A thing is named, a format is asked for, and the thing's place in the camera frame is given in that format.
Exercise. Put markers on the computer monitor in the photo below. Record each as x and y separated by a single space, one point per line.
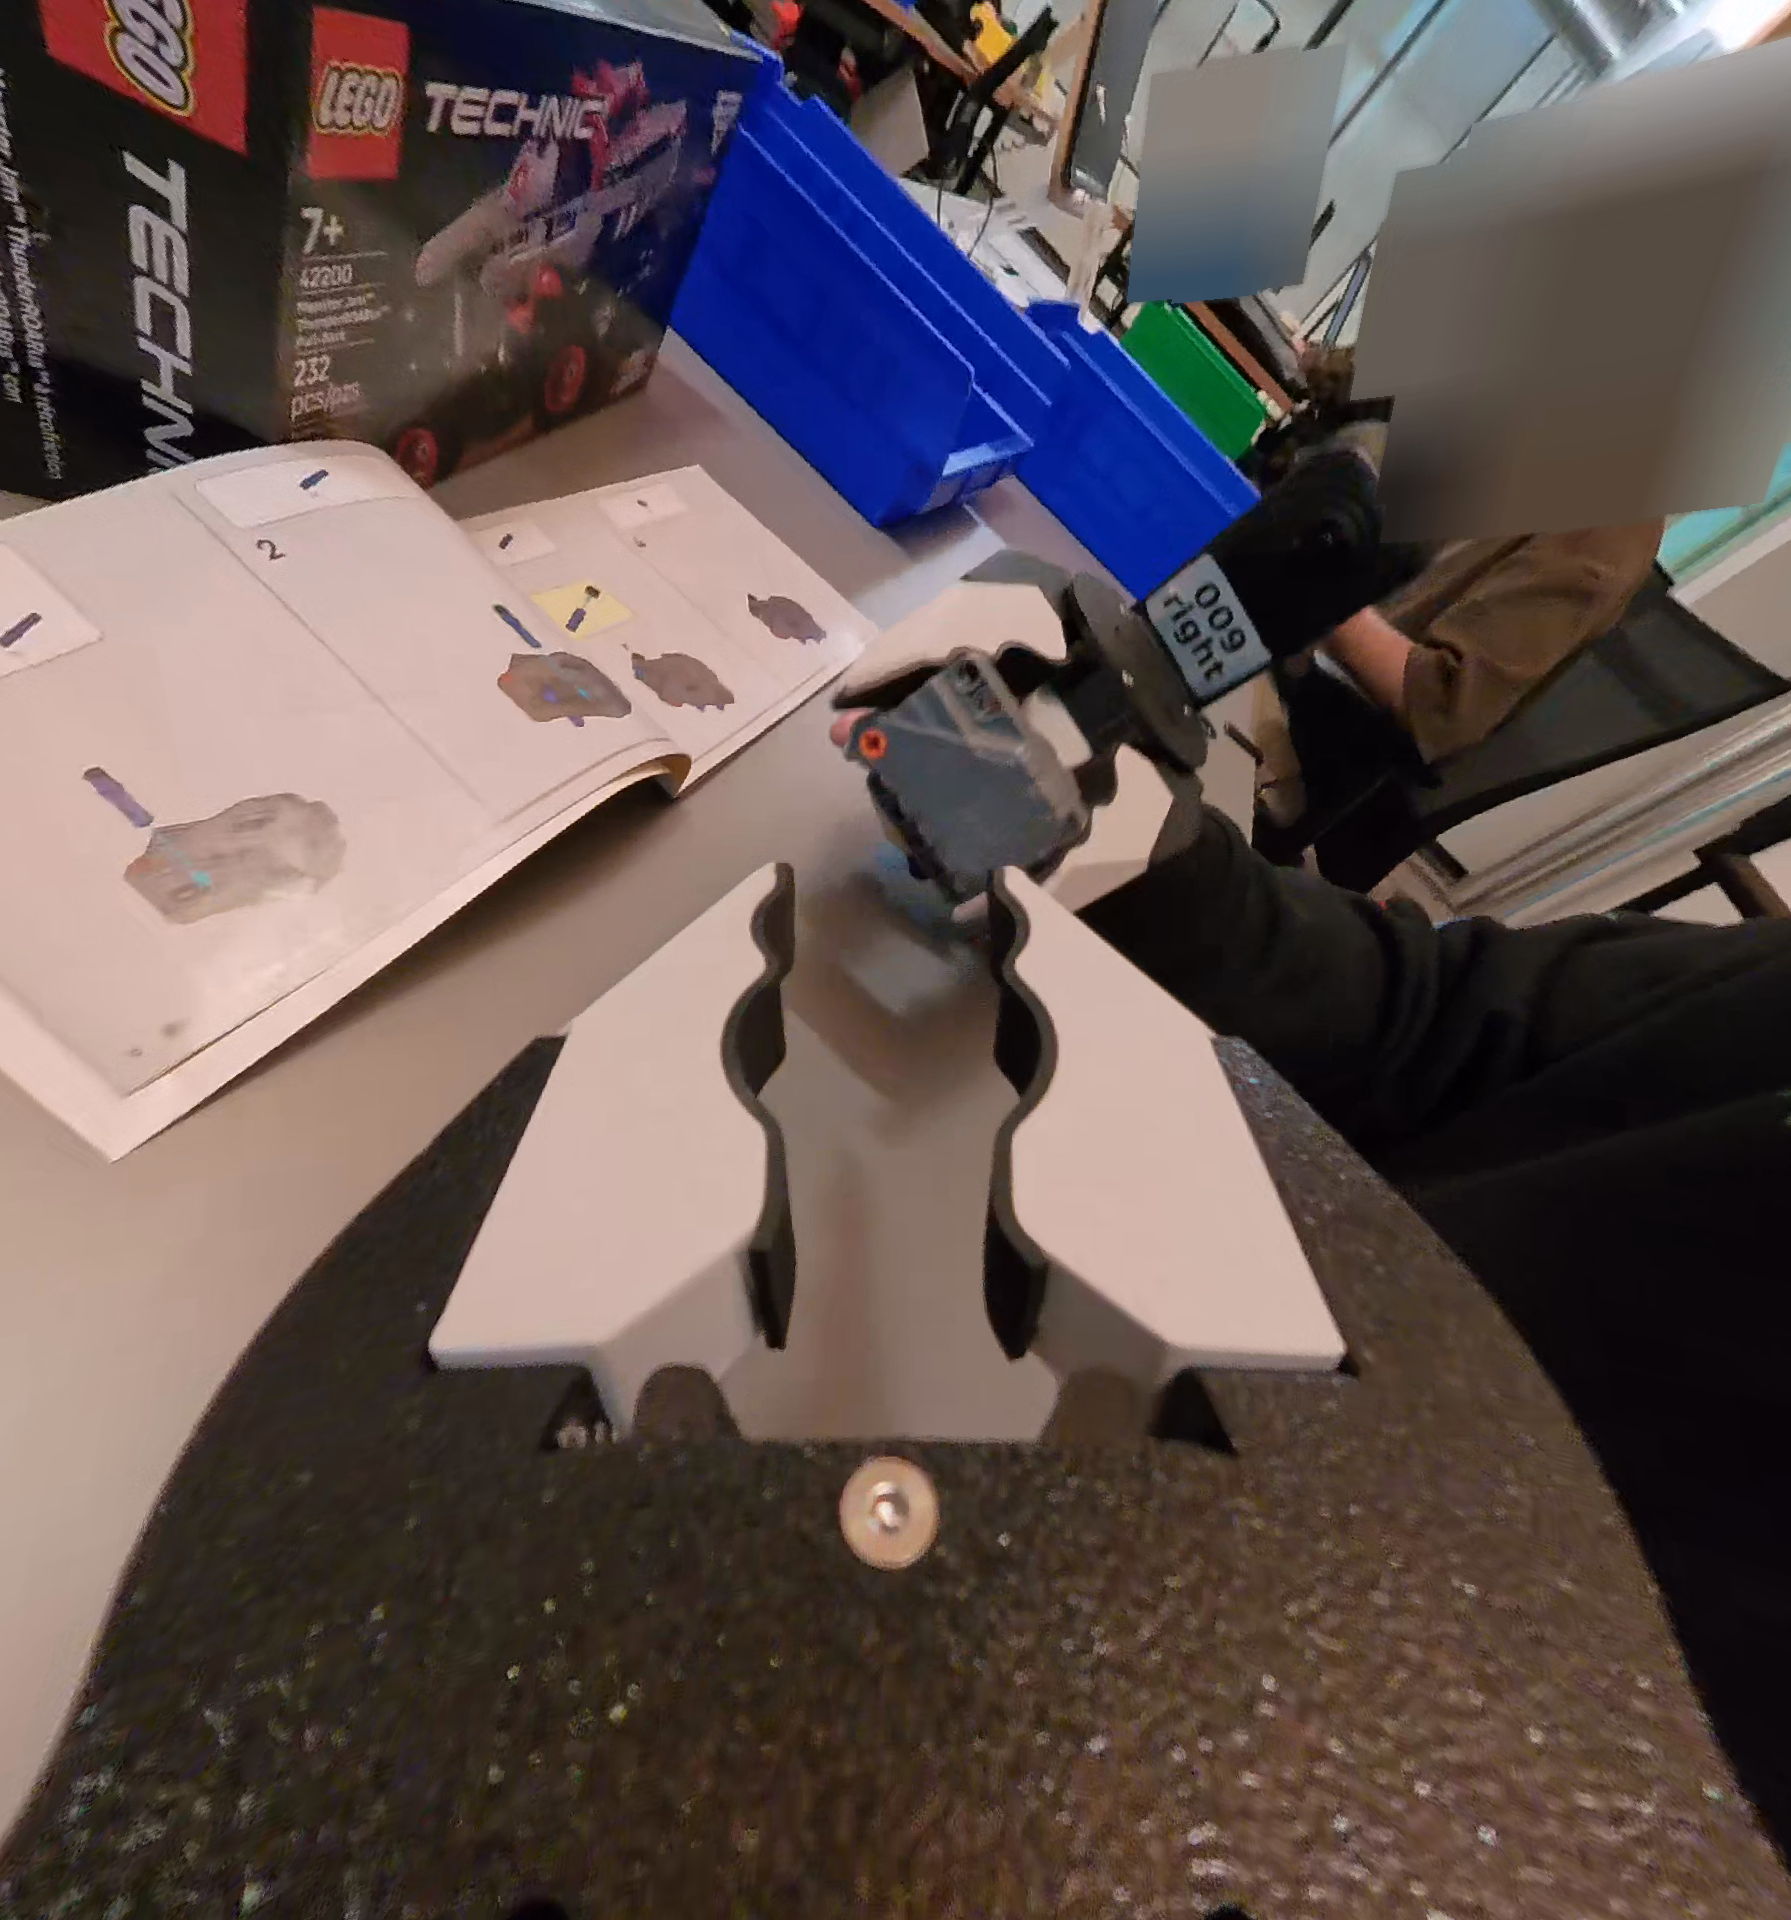
1105 97

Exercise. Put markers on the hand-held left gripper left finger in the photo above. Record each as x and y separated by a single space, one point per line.
627 1185

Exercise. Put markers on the background wooden table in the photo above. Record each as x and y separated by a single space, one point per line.
970 61

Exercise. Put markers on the person's right forearm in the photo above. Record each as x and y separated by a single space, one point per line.
1435 991

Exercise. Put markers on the person's black clothing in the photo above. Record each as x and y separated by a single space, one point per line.
1660 1426

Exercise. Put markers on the open instruction booklet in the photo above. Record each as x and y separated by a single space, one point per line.
310 675

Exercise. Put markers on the green storage bin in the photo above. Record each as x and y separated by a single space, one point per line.
1211 375

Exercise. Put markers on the black toy set box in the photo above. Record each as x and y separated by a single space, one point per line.
385 226

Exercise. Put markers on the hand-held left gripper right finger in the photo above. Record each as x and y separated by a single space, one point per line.
1164 1201

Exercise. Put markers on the blue storage bin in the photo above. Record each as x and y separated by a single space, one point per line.
836 359
1136 451
911 226

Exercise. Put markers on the grey toy motor block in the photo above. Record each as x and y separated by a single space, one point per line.
970 788

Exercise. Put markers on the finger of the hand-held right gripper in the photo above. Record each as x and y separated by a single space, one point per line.
970 615
1127 839

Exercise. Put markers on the black office chair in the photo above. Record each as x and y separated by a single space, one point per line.
1660 706

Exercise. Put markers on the grey desk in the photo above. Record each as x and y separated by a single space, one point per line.
236 1247

